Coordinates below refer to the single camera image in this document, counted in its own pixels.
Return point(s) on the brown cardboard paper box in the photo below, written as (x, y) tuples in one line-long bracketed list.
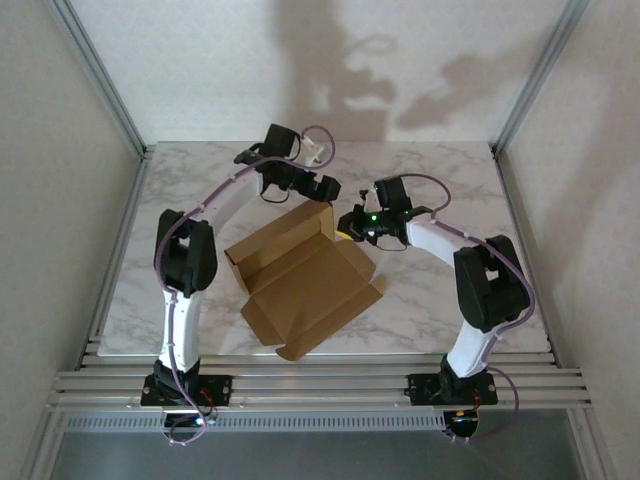
[(300, 300)]

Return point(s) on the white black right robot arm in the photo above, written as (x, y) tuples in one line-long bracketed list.
[(492, 295)]

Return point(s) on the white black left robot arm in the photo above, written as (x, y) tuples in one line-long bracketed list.
[(181, 310)]

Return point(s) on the aluminium mounting rails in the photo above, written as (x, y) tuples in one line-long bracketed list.
[(320, 385)]

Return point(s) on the aluminium side rail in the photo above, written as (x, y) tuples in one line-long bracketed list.
[(506, 190), (115, 260)]

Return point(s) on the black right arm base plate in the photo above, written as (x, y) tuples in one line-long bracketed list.
[(422, 387)]

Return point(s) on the aluminium frame post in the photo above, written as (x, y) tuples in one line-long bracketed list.
[(540, 75), (100, 75)]

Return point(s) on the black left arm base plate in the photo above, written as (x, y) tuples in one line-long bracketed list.
[(217, 387)]

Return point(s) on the aluminium frame leg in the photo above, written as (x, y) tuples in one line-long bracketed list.
[(37, 445), (592, 445)]

